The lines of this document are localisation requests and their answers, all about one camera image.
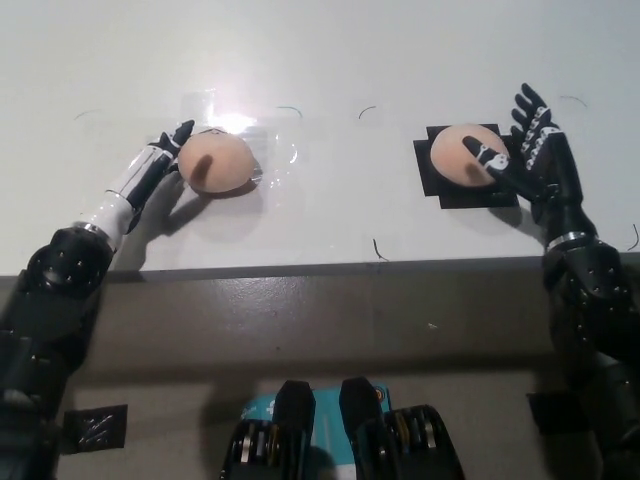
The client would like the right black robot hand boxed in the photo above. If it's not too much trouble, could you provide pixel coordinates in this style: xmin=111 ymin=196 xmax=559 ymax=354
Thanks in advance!
xmin=460 ymin=82 xmax=599 ymax=247

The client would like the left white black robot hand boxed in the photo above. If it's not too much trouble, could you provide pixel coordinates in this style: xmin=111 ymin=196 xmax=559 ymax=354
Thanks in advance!
xmin=74 ymin=119 xmax=195 ymax=251

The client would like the peach dumpling toy printed face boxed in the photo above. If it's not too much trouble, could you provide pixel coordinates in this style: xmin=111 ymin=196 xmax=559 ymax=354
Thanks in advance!
xmin=177 ymin=129 xmax=260 ymax=194

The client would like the plain peach dumpling toy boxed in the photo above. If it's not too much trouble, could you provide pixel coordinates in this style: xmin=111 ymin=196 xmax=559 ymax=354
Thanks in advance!
xmin=430 ymin=123 xmax=511 ymax=187

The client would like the black tape patch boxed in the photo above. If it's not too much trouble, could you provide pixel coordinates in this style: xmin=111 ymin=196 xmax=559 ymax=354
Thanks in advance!
xmin=413 ymin=122 xmax=521 ymax=210

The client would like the clear tape sheet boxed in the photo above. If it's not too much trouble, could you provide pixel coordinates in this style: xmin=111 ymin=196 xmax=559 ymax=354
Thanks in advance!
xmin=180 ymin=89 xmax=302 ymax=194

